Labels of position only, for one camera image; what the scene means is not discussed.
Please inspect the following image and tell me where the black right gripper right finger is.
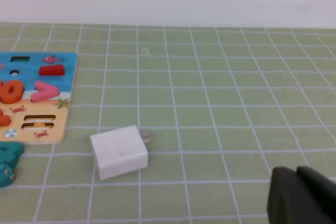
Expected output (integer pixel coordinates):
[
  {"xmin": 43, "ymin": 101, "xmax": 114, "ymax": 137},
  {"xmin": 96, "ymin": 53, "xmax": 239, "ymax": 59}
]
[{"xmin": 296, "ymin": 165, "xmax": 336, "ymax": 202}]

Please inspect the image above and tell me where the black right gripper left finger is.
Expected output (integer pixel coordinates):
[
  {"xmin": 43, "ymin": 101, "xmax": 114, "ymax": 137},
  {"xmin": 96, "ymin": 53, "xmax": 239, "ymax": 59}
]
[{"xmin": 267, "ymin": 166, "xmax": 336, "ymax": 224}]

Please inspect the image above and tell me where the blue number shape puzzle board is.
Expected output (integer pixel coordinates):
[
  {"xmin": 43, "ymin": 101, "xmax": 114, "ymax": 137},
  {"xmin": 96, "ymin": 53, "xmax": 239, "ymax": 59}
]
[{"xmin": 0, "ymin": 51, "xmax": 79, "ymax": 145}]

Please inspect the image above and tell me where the pink greater-than sign piece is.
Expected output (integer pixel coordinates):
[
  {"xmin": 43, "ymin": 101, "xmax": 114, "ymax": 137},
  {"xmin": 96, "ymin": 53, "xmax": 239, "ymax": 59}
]
[{"xmin": 30, "ymin": 81, "xmax": 60, "ymax": 103}]

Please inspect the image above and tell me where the red minus bar piece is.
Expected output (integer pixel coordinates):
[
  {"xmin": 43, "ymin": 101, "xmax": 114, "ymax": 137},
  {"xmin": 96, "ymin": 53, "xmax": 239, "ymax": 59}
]
[{"xmin": 38, "ymin": 63, "xmax": 66, "ymax": 77}]

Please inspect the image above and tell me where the teal number four piece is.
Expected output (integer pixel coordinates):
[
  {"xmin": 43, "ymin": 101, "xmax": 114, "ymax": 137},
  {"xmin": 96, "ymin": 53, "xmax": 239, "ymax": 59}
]
[{"xmin": 0, "ymin": 141, "xmax": 25, "ymax": 167}]

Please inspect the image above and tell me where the teal fish piece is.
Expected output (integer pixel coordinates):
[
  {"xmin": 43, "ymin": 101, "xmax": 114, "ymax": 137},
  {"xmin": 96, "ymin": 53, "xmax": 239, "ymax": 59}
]
[{"xmin": 0, "ymin": 162, "xmax": 15, "ymax": 188}]

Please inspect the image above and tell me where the orange plus sign piece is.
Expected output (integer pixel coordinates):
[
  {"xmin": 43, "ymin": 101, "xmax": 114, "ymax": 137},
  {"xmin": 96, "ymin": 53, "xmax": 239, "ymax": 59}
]
[{"xmin": 0, "ymin": 108, "xmax": 12, "ymax": 127}]

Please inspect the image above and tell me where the orange number ten piece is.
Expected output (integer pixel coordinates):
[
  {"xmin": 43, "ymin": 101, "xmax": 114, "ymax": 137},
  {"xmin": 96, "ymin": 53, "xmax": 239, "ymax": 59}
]
[{"xmin": 0, "ymin": 79, "xmax": 25, "ymax": 104}]

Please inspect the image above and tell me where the white usb charger plug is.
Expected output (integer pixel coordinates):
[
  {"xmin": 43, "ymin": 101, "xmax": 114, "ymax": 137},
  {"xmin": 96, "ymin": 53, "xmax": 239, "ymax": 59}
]
[{"xmin": 90, "ymin": 125, "xmax": 154, "ymax": 180}]

